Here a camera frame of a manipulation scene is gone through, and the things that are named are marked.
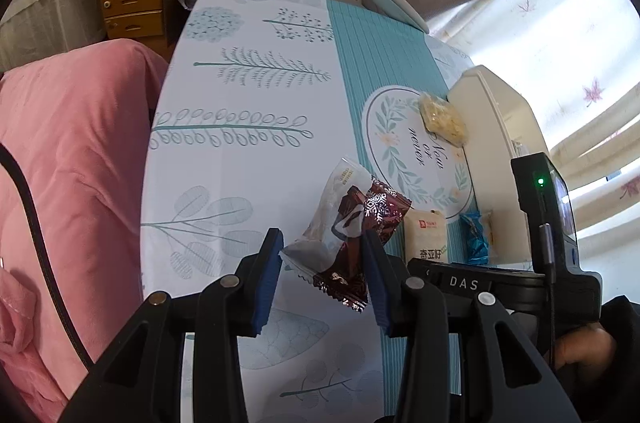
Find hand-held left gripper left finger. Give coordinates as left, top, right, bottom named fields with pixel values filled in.
left=60, top=228, right=283, bottom=423

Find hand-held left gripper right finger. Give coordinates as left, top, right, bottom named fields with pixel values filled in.
left=362, top=233, right=581, bottom=423

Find brown snowflake snack packet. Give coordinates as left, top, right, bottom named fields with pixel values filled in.
left=279, top=157, right=414, bottom=315

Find white plastic bin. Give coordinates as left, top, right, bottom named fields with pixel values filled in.
left=446, top=64, right=551, bottom=264

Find person's right hand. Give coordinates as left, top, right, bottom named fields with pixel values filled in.
left=555, top=323, right=617, bottom=371

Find blue candy packet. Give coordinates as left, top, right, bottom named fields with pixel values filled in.
left=460, top=210, right=495, bottom=265

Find small beige snack packet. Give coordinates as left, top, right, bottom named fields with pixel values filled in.
left=403, top=209, right=449, bottom=265

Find blue white printed tablecloth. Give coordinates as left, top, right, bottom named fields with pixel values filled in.
left=139, top=0, right=478, bottom=423

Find clear rice crisp packet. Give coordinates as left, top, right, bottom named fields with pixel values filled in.
left=417, top=92, right=468, bottom=148

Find white leaf-print curtain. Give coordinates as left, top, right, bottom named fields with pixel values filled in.
left=380, top=0, right=640, bottom=264

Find pink fleece garment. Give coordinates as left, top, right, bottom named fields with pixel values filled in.
left=0, top=268, right=68, bottom=409

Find pink blanket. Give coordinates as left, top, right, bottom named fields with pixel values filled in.
left=0, top=40, right=171, bottom=423

